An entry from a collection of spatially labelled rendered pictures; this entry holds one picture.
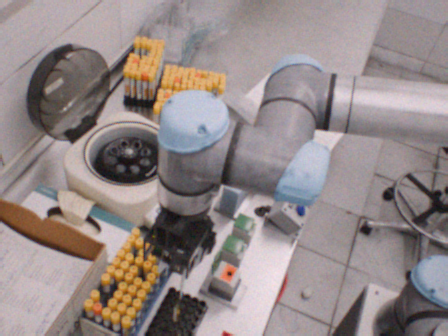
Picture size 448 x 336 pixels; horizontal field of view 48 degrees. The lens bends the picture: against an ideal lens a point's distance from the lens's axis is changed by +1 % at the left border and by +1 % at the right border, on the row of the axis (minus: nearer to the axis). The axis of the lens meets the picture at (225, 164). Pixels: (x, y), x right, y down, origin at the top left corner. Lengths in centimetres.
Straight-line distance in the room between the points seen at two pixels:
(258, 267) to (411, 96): 63
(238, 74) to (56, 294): 88
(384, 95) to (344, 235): 177
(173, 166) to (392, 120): 27
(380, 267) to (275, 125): 182
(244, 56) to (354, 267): 110
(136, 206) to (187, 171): 54
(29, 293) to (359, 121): 70
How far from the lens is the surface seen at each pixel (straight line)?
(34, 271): 107
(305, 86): 63
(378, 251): 239
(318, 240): 232
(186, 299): 107
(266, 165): 54
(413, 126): 64
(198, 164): 55
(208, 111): 54
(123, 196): 108
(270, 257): 116
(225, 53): 167
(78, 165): 115
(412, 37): 335
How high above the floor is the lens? 185
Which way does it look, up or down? 48 degrees down
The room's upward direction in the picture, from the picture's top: 11 degrees clockwise
